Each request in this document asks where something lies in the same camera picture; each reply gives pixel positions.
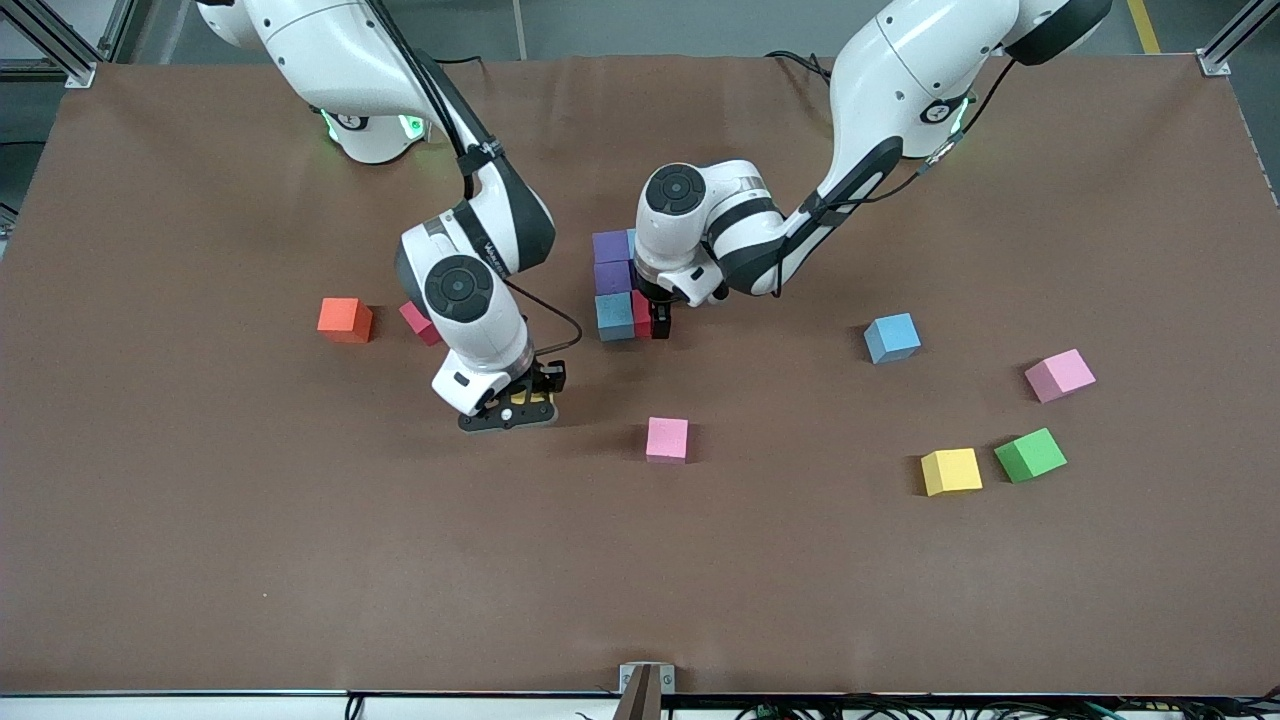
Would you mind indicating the metal table edge bracket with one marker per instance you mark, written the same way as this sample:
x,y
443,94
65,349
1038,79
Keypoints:
x,y
645,690

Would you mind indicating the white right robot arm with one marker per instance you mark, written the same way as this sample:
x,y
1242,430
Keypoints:
x,y
340,60

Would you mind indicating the crimson foam cube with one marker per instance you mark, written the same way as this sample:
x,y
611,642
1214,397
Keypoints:
x,y
415,320

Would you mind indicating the orange foam cube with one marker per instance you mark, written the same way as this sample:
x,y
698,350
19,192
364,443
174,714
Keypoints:
x,y
343,318

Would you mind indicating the red foam cube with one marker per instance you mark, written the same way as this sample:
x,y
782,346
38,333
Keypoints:
x,y
640,315

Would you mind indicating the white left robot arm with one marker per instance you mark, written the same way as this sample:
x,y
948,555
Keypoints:
x,y
900,60

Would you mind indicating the pink foam cube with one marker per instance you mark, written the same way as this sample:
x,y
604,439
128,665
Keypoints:
x,y
1060,375
667,438

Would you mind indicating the green foam cube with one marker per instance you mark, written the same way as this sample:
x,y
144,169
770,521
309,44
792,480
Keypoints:
x,y
1028,455

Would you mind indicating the yellow foam cube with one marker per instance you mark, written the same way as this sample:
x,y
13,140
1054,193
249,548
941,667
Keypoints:
x,y
527,399
950,470

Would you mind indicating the aluminium frame post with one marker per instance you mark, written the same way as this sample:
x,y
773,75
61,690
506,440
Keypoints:
x,y
1213,62
75,68

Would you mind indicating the brown table mat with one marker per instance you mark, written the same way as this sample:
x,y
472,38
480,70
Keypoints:
x,y
640,580

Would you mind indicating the purple foam cube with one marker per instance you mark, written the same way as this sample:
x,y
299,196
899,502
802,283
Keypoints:
x,y
613,279
610,247

